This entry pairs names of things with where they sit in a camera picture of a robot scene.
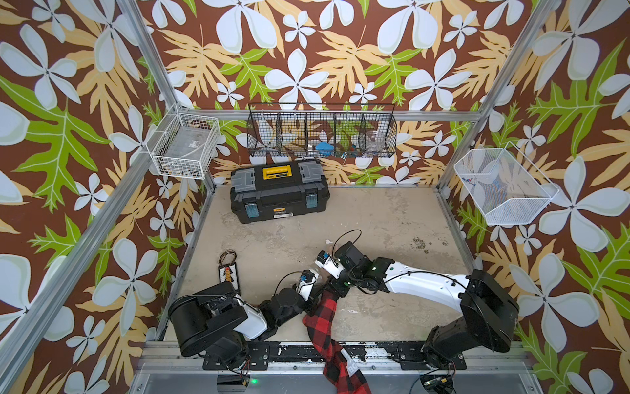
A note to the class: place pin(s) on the red plaid sleeved forearm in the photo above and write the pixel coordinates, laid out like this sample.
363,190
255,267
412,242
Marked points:
339,368

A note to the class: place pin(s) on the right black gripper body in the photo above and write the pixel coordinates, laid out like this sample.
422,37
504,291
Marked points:
345,280

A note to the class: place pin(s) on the beaded keychain tag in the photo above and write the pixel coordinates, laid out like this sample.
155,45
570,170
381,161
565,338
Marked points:
227,268

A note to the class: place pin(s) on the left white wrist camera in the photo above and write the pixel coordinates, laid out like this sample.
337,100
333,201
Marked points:
308,279

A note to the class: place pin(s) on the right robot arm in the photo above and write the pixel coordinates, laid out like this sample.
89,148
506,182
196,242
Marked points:
488,314

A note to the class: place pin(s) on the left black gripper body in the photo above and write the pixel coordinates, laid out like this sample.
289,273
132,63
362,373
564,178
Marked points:
308,304

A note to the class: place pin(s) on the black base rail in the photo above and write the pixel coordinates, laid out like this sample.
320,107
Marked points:
264,355

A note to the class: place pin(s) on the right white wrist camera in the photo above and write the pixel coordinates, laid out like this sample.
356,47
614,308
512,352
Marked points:
330,264

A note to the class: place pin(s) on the black toolbox yellow label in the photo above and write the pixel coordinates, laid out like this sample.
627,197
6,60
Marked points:
273,191

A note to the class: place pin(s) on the black wire basket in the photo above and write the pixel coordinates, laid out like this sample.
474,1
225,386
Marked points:
319,130

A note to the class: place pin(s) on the white mesh basket right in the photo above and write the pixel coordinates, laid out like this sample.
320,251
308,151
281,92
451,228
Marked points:
507,187

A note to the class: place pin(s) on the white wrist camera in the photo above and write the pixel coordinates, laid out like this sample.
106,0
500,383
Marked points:
330,264
308,279

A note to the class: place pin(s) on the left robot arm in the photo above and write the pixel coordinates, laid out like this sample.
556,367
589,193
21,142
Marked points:
219,317

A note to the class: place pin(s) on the white wire basket left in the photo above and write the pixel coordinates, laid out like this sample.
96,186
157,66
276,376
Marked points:
183,144

